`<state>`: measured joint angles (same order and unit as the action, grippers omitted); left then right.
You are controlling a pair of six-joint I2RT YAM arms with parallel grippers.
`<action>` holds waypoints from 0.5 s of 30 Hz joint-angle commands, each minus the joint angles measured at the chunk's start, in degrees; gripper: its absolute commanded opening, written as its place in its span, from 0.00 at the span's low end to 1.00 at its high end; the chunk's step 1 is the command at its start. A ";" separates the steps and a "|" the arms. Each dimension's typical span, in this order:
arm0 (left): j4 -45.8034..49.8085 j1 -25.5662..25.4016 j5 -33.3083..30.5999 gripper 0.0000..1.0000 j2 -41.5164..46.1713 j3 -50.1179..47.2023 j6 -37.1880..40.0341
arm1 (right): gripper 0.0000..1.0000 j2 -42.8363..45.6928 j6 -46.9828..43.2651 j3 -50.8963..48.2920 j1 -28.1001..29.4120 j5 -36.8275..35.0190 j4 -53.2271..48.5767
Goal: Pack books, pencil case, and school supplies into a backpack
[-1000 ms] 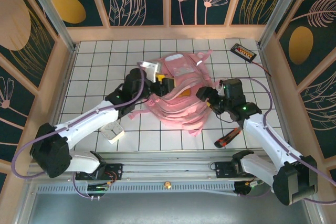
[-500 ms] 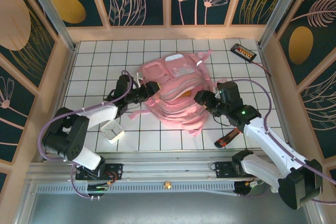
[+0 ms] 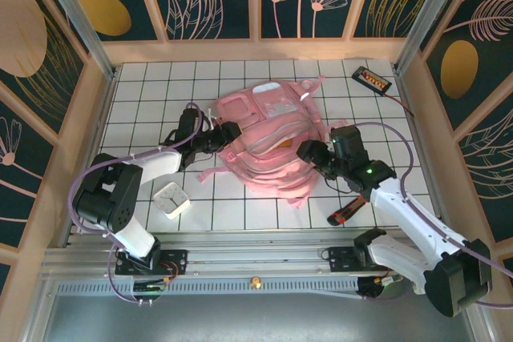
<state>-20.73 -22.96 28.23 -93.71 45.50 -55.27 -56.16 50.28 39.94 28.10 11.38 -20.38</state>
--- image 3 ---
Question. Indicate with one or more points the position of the white square alarm clock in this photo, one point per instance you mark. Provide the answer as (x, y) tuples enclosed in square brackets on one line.
[(172, 199)]

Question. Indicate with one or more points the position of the grey metal sheet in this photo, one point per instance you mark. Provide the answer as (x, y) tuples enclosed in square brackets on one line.
[(256, 318)]

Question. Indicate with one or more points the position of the black controller module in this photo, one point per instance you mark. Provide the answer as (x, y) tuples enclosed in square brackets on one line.
[(148, 288), (376, 286)]

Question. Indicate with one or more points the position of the orange black utility knife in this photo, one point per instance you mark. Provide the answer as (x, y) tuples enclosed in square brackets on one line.
[(344, 214)]

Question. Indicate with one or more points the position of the aluminium mounting rail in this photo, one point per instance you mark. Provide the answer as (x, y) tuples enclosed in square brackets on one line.
[(256, 256)]

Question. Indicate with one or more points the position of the black charger board orange connectors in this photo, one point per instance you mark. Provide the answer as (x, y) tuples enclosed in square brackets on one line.
[(370, 79)]

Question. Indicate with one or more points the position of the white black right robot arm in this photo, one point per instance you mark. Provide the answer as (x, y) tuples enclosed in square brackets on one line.
[(401, 206)]

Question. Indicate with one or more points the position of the pink backpack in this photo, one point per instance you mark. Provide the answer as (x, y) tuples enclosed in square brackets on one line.
[(272, 158)]

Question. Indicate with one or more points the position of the aluminium frame post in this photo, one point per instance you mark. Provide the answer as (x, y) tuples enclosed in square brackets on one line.
[(79, 17), (421, 17)]

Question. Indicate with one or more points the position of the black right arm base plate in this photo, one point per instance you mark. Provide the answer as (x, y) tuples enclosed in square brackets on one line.
[(340, 260)]

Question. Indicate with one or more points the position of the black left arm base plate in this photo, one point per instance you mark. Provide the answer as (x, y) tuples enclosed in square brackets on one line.
[(176, 262)]

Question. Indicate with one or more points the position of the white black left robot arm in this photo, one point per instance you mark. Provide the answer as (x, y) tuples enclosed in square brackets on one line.
[(156, 163)]

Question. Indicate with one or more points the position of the small brass knob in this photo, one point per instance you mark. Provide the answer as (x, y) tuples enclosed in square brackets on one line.
[(254, 282)]

